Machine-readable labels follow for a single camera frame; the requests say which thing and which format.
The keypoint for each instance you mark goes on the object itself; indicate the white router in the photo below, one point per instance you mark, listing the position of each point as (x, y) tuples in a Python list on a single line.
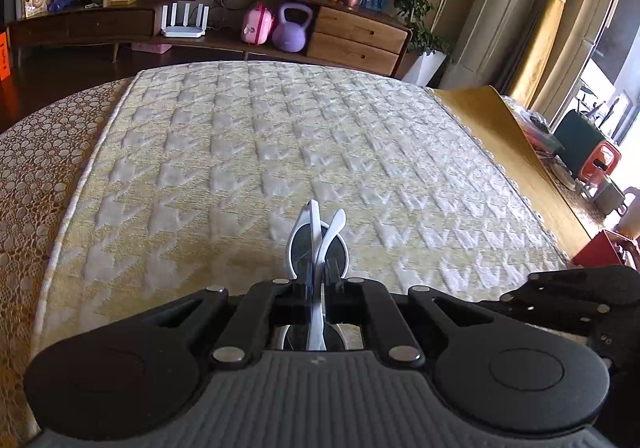
[(184, 25)]

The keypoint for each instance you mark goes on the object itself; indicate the white standing air conditioner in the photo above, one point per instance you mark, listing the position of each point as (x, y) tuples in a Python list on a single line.
[(505, 18)]

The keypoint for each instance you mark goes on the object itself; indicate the floral lace tablecloth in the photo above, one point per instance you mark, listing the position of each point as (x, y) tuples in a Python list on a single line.
[(35, 178)]

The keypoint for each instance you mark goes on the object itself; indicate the pink box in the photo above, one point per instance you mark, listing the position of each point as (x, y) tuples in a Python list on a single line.
[(151, 48)]

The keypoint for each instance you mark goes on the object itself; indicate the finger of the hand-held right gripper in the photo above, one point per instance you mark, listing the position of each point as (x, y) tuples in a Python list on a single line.
[(550, 308), (580, 283)]

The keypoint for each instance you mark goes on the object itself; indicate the cream quilted table mat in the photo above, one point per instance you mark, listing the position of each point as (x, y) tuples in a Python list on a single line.
[(250, 153)]

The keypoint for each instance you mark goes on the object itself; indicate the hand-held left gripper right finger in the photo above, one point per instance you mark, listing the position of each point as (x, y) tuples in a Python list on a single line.
[(340, 300)]

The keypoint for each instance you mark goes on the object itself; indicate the purple kettlebell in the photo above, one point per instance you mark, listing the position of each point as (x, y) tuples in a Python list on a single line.
[(292, 30)]

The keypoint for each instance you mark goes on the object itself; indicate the orange and green tissue box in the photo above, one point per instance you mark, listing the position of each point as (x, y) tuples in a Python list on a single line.
[(575, 143)]

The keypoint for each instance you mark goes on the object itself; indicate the wooden sideboard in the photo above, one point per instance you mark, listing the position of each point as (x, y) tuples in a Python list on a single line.
[(360, 35)]

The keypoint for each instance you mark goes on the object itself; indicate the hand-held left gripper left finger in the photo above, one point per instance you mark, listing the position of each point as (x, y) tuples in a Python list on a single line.
[(295, 298)]

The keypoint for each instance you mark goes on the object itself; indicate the red metal tin box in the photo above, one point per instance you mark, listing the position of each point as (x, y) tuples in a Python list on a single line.
[(600, 250)]

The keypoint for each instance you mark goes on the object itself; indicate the yellow curtain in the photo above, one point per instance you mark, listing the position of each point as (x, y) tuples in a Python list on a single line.
[(565, 28)]

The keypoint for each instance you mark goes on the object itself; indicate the white sunglasses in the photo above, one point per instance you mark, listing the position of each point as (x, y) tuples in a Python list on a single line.
[(316, 328)]

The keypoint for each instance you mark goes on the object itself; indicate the white plant pot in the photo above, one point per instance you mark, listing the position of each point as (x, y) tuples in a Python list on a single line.
[(425, 68)]

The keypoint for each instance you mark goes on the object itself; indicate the pink toy case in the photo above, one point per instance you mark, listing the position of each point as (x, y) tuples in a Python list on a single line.
[(257, 25)]

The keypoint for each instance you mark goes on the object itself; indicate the orange gift bag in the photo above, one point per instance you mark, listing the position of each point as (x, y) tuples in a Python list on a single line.
[(4, 55)]

